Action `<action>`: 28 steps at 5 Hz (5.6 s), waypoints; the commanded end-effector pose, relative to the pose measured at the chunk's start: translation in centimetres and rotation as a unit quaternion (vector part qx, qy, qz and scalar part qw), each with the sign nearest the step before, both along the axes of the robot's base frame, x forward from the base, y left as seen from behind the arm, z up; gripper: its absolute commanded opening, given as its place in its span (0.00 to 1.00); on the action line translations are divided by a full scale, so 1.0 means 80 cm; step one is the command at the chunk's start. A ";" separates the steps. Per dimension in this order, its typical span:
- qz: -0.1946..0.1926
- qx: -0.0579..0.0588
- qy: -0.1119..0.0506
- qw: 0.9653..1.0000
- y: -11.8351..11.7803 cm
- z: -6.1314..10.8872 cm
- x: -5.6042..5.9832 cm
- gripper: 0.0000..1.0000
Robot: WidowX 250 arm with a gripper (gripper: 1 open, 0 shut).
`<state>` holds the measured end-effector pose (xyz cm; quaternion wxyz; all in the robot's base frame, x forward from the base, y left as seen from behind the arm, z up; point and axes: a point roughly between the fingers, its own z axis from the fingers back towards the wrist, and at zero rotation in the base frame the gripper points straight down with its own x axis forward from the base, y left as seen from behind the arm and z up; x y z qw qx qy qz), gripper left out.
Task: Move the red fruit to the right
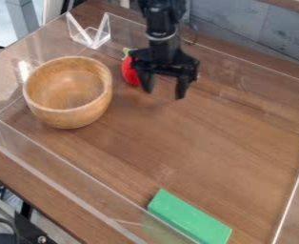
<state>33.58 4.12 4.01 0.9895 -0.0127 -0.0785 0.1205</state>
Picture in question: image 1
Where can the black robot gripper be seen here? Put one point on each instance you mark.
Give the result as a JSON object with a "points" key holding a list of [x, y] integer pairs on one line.
{"points": [[148, 65]]}

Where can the red plush strawberry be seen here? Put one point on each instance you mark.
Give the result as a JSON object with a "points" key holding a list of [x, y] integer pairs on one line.
{"points": [[129, 73]]}

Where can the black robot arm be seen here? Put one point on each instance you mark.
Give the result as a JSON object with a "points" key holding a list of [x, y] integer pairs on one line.
{"points": [[162, 14]]}

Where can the wooden bowl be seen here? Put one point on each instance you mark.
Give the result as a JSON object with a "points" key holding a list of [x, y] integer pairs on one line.
{"points": [[67, 91]]}

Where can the green rectangular block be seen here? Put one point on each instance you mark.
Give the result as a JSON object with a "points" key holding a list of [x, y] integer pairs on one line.
{"points": [[190, 221]]}

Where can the black metal table bracket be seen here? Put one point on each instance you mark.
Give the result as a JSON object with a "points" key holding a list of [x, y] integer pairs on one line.
{"points": [[30, 234]]}

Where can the clear acrylic tray enclosure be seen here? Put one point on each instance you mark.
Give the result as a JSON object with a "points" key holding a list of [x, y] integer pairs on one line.
{"points": [[220, 148]]}

